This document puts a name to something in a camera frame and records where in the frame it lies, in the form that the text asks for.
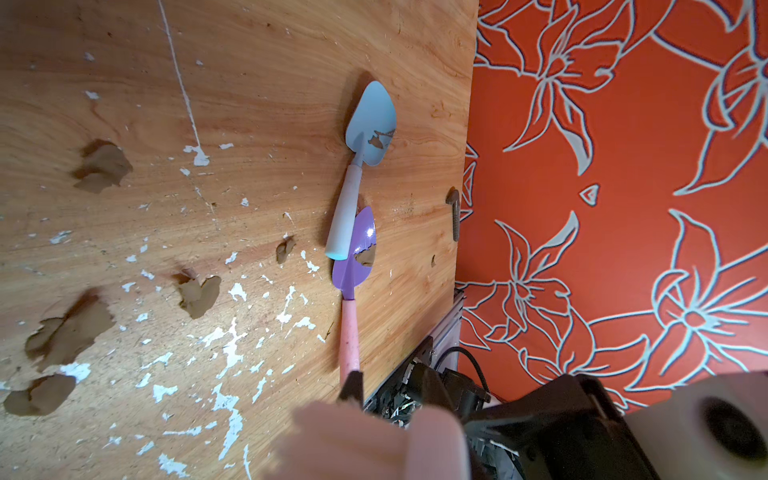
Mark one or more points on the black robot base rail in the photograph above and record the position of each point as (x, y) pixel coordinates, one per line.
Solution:
(439, 370)

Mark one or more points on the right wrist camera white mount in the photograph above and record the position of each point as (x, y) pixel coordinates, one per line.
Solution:
(713, 429)

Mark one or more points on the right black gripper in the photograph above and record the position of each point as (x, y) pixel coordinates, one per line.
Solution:
(566, 429)

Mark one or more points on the light blue trowel back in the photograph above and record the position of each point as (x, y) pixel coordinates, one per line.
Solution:
(369, 134)

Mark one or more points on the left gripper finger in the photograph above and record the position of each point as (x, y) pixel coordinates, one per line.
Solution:
(352, 390)

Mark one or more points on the purple trowel pink handle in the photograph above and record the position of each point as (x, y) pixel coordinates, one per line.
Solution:
(346, 276)

